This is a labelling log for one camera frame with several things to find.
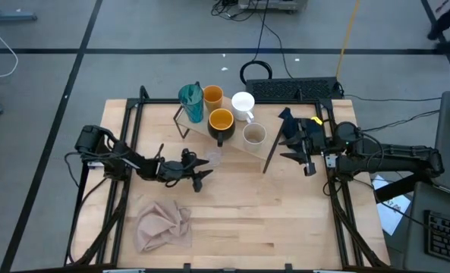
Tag white cable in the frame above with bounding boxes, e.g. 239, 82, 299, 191
0, 12, 20, 81

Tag pink cloth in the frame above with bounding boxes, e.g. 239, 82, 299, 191
133, 199, 194, 254

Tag dark navy cloth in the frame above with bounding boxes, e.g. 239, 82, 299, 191
278, 106, 325, 146

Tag black mug orange inside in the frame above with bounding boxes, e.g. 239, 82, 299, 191
206, 108, 237, 148

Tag black coiled cable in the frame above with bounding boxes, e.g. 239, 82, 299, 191
239, 0, 274, 86

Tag grey equipment cart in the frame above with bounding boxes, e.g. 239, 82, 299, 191
237, 0, 310, 13

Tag black perforated box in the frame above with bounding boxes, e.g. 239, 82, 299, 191
244, 76, 344, 102

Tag tall cream cup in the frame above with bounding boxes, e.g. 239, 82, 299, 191
241, 121, 268, 154

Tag small orange cup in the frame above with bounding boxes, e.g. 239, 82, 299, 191
202, 84, 225, 114

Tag blue faceted plastic tumbler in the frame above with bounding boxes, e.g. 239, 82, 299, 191
178, 83, 205, 124

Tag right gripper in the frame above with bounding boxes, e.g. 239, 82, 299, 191
278, 118, 332, 177

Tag white ceramic mug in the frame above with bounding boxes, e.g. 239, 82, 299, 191
230, 90, 256, 124

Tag white paper sheet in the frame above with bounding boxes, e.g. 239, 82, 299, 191
372, 174, 412, 237

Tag grey desk foot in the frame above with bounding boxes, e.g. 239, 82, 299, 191
0, 0, 38, 23

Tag wooden shelf black legs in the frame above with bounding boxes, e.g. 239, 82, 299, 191
172, 80, 287, 175

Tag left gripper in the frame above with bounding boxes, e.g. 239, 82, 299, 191
157, 148, 214, 193

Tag black keyboard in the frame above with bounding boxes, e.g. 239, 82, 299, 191
424, 209, 450, 267

